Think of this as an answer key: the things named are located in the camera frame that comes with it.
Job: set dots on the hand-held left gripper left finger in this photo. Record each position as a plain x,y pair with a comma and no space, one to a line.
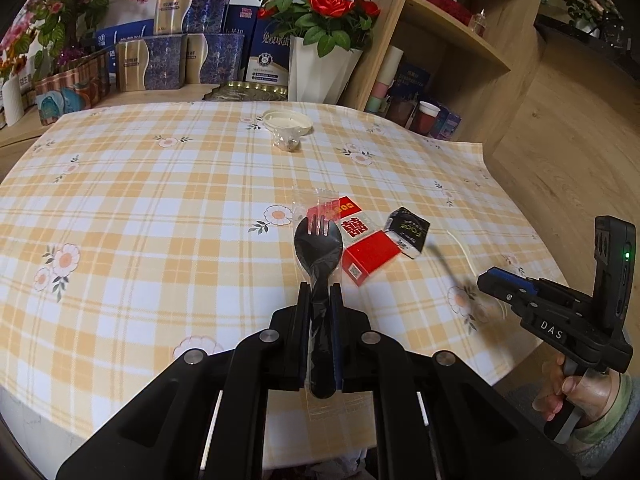
300,340

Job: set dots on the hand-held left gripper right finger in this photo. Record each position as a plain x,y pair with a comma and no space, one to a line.
345,350

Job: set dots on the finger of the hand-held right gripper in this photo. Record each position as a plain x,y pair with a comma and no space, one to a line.
510,297
512,280

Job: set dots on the black spork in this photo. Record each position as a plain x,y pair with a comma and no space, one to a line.
317,255

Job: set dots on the person's right forearm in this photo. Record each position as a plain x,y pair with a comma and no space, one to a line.
622,405

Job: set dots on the person's right hand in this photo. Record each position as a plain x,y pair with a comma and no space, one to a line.
595,392

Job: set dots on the red cigarette box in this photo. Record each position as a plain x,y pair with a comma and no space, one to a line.
370,255

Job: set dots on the small black box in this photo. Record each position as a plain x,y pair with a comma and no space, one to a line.
407,232

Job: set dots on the small blue purple box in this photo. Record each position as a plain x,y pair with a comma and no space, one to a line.
449,125

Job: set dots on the wooden shelf unit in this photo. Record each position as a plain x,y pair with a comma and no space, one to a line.
515,100

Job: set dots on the red cup with white rim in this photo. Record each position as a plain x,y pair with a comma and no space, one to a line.
427,120

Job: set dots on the crumpled clear bag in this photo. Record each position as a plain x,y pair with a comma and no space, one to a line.
287,142

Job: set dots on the yellow checked tablecloth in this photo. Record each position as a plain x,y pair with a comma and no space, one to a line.
150,210

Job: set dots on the brown tumbler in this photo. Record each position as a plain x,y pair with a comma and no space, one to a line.
402,112

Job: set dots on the white round lid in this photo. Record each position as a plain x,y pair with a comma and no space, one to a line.
287,120

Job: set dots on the dark blue shelf box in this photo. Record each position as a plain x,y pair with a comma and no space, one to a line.
412,82

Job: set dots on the stack of pastel cups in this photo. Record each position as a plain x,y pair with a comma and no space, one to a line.
382,80

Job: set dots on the black counter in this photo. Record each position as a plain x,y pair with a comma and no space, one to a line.
560,35

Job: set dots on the gold tray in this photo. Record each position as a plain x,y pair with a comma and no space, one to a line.
245,92

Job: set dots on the glass perfume bottle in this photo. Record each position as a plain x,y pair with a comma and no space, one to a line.
477,24

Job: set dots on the white faceted vase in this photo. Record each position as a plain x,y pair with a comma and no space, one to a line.
315,75

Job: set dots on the pink rose plant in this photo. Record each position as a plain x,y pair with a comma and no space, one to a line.
582,7

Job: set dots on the blue box with white label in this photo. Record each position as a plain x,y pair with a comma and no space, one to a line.
265,60

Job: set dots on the blue gold gift box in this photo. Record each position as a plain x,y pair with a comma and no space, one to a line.
195,10
215,57
150,62

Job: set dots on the red rose bouquet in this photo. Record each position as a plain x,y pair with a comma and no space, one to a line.
330,5

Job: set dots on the blue carton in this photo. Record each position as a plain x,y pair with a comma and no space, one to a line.
120,35

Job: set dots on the white bottle vase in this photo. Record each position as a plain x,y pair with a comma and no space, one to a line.
14,105

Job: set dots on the pink blossom plant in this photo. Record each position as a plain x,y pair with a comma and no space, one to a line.
65,5

